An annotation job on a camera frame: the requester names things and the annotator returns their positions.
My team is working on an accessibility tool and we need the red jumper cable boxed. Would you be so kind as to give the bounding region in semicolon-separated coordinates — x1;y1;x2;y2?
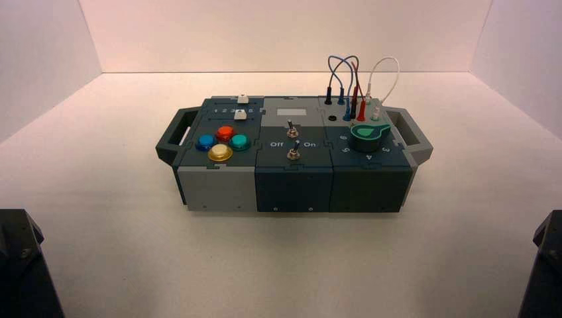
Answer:
351;61;368;123

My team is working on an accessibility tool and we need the red round push button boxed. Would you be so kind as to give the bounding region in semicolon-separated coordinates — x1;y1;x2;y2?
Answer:
215;125;237;142

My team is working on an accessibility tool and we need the grey and teal control box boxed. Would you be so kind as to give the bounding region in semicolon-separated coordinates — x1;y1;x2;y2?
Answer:
155;93;434;214

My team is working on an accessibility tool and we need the teal round push button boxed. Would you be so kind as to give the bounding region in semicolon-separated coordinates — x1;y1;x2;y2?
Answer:
229;133;252;153

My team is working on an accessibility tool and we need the yellow round push button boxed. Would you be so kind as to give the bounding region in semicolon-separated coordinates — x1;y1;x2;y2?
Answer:
207;144;234;164

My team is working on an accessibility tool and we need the black jumper cable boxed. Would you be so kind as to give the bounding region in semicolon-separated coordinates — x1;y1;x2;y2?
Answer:
324;55;360;120

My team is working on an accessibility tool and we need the white jumper cable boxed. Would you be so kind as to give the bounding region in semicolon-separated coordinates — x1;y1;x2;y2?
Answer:
364;57;401;123

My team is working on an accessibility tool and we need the blue round push button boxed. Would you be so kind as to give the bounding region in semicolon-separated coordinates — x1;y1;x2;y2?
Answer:
195;134;218;153

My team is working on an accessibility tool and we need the green rotary dial knob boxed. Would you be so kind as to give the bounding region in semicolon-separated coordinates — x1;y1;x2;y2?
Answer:
349;123;392;154

